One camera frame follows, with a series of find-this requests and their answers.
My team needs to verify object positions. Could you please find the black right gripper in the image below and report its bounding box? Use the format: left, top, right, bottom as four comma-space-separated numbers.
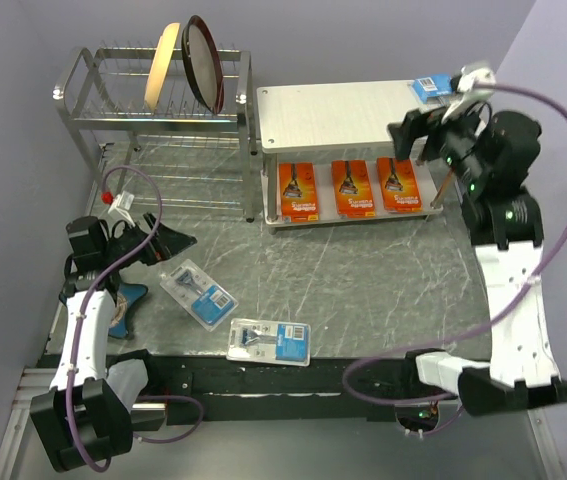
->
385, 94, 485, 186

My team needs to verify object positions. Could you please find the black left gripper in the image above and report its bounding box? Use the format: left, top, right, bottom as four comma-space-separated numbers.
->
102, 211, 195, 269

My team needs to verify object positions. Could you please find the blue razor blister pack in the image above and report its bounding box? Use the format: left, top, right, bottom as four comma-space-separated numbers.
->
411, 74, 453, 106
226, 318, 311, 367
160, 260, 239, 332

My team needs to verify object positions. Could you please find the orange razor box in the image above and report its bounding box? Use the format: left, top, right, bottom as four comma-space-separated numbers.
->
331, 159, 376, 219
376, 157, 422, 213
278, 162, 319, 223

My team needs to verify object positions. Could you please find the blue razor blister pack front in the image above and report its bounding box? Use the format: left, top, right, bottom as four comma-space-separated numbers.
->
226, 318, 311, 367

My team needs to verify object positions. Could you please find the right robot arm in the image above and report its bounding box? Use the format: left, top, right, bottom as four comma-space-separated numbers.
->
388, 107, 567, 416

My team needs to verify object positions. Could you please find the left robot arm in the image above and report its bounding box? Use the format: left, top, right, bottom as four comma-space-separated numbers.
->
30, 213, 197, 472

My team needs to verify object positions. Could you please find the white two-tier shelf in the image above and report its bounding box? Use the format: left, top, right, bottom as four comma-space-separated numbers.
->
257, 80, 443, 232

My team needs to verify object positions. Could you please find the blue star-shaped dish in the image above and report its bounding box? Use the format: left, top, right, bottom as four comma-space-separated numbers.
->
81, 282, 148, 340

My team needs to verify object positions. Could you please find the steel dish rack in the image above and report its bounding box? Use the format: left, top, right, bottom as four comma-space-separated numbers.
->
52, 44, 261, 222

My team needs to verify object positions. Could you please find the cream plate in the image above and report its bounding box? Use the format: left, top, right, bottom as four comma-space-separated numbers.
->
144, 22, 180, 112

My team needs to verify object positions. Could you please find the dark brown plate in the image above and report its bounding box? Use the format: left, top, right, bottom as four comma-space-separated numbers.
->
181, 15, 224, 115

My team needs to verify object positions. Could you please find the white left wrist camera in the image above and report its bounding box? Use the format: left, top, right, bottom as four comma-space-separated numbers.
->
108, 191, 135, 216

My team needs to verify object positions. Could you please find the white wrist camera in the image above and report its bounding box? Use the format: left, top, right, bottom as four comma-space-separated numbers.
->
108, 191, 135, 216
441, 61, 495, 124

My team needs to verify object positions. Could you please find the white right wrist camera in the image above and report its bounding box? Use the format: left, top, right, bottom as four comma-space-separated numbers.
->
441, 61, 495, 124

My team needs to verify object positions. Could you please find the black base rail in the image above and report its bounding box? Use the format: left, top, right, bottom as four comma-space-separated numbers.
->
100, 349, 459, 434

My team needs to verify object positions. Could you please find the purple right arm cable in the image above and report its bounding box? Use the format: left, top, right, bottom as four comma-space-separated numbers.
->
341, 82, 567, 436

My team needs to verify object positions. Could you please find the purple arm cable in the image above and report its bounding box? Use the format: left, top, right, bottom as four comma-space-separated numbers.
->
341, 82, 567, 436
62, 167, 204, 474

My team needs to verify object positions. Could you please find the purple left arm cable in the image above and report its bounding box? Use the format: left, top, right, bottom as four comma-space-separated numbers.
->
62, 167, 204, 474

